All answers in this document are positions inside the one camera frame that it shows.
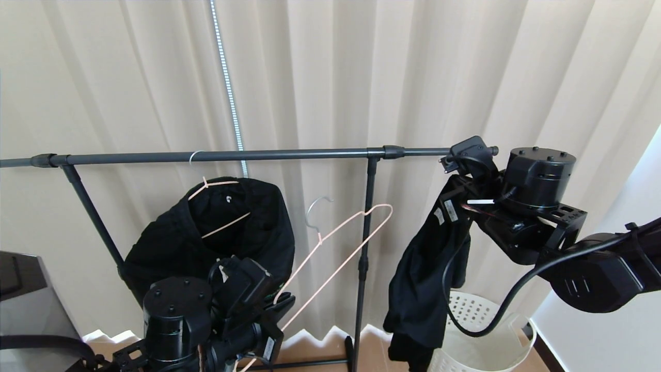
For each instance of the black garment with green print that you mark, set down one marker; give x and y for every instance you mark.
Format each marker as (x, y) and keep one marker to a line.
(165, 248)

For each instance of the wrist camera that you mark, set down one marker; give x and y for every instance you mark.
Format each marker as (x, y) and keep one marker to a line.
(470, 152)
(248, 284)

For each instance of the beige curtain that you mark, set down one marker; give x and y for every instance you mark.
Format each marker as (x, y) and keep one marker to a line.
(361, 77)

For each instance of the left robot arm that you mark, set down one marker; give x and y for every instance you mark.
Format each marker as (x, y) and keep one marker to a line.
(175, 320)

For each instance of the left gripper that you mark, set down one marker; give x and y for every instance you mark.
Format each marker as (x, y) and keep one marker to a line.
(242, 346)

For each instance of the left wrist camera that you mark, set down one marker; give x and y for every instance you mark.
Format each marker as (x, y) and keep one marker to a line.
(248, 284)

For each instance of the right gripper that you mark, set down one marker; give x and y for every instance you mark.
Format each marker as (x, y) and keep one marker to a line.
(480, 188)

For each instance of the black clothes rack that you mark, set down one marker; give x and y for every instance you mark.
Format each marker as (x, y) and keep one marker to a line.
(284, 154)

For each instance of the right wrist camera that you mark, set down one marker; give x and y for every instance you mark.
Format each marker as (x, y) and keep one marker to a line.
(470, 152)

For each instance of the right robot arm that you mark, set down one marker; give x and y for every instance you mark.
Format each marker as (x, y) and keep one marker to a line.
(537, 175)

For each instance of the white laundry basket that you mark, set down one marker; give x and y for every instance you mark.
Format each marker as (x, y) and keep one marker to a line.
(490, 356)

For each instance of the pink clothes hanger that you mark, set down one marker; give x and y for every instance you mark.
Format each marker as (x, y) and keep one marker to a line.
(335, 273)
(224, 226)

